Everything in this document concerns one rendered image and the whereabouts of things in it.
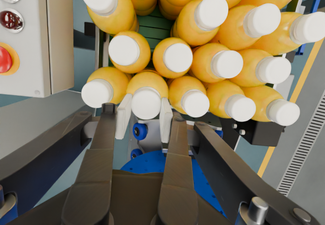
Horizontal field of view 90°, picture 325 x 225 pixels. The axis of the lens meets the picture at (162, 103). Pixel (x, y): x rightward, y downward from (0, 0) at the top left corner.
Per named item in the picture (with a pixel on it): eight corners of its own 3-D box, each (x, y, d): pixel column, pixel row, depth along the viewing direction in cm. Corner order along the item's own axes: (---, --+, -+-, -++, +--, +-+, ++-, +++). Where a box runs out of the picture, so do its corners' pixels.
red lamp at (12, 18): (4, 29, 21) (-5, 27, 20) (2, 10, 21) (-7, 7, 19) (22, 31, 21) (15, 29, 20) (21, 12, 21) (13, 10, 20)
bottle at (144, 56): (152, 43, 41) (153, 30, 23) (148, 70, 43) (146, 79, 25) (124, 37, 40) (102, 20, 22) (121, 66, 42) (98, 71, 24)
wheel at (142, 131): (140, 144, 39) (146, 142, 40) (141, 127, 38) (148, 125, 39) (130, 136, 42) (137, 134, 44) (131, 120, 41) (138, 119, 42)
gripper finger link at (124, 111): (123, 140, 15) (114, 139, 15) (130, 115, 22) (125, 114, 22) (125, 109, 14) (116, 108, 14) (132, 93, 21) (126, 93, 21)
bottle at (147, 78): (145, 101, 42) (141, 133, 24) (128, 79, 40) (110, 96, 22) (168, 85, 41) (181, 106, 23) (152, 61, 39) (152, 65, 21)
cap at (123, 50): (140, 39, 24) (140, 38, 22) (137, 67, 25) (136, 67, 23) (113, 34, 23) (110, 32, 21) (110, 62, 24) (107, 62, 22)
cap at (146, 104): (143, 119, 23) (143, 124, 22) (126, 97, 22) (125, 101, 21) (166, 104, 23) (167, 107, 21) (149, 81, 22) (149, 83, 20)
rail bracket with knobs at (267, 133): (225, 127, 49) (243, 144, 39) (230, 104, 47) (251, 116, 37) (256, 130, 50) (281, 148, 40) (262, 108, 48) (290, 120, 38)
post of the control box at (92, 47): (124, 55, 127) (36, 41, 31) (124, 50, 126) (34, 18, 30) (129, 55, 128) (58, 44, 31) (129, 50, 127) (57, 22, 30)
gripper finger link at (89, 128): (111, 141, 13) (73, 138, 13) (121, 119, 18) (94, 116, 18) (112, 124, 13) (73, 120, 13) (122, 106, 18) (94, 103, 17)
